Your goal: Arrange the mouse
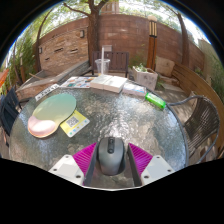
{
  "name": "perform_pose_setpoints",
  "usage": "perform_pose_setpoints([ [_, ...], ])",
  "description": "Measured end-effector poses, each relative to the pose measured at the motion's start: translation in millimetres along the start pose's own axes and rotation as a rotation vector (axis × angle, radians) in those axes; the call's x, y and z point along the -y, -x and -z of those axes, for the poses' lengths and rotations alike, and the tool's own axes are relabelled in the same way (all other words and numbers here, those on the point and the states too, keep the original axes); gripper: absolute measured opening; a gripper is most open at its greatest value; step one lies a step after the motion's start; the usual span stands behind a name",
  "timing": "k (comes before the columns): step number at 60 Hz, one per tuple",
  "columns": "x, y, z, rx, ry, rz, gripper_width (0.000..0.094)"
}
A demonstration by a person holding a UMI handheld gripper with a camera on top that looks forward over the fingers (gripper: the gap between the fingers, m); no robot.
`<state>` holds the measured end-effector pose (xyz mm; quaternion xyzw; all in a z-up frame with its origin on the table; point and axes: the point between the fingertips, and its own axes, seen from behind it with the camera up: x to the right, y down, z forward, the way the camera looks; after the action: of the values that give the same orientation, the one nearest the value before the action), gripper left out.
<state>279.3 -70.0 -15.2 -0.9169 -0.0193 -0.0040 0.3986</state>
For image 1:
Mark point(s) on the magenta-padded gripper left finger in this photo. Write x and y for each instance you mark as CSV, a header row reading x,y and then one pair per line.
x,y
85,158

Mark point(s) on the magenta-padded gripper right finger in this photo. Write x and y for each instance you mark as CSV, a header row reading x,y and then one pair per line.
x,y
140,158

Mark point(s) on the dark grey computer mouse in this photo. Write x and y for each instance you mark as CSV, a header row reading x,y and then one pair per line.
x,y
111,155

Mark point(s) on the green pink round mouse pad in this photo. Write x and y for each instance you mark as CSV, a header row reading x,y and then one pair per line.
x,y
53,111

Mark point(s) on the small green packet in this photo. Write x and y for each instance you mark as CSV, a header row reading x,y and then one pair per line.
x,y
155,100

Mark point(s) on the small pale booklet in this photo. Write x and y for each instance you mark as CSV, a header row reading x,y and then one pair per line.
x,y
134,89

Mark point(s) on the dark wicker garden chair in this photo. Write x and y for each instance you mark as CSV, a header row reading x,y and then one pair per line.
x,y
203,123

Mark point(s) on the white licence plate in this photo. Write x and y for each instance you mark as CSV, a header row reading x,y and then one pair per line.
x,y
46,92

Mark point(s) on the thick white open book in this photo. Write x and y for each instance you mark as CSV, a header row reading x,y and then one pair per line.
x,y
110,83

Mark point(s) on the white square planter box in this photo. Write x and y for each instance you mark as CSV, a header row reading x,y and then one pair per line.
x,y
145,78

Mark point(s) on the raised stone garden bed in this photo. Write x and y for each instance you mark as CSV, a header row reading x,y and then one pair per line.
x,y
36,85

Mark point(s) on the curved wooden bench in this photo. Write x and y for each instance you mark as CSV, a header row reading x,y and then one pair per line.
x,y
196,86

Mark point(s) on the clear plastic cup with straw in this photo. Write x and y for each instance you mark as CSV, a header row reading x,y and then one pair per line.
x,y
102,66

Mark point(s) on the beige square stone slab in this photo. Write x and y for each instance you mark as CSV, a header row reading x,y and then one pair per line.
x,y
165,66

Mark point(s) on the dark wooden slatted chair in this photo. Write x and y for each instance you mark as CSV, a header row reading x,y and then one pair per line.
x,y
118,60

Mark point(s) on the orange canopy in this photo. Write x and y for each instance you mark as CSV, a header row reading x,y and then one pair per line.
x,y
3,77

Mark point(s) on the thin tree trunk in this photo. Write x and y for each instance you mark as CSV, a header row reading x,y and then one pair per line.
x,y
184,43

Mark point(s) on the large tree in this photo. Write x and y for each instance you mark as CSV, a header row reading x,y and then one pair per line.
x,y
93,33

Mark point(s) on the grey wall box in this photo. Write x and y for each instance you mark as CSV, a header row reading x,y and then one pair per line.
x,y
107,48

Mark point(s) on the wooden garden lamp post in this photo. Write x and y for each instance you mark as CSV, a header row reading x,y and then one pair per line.
x,y
152,43

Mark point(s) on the dark wall lamp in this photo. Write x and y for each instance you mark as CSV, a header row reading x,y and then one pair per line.
x,y
82,33
40,50

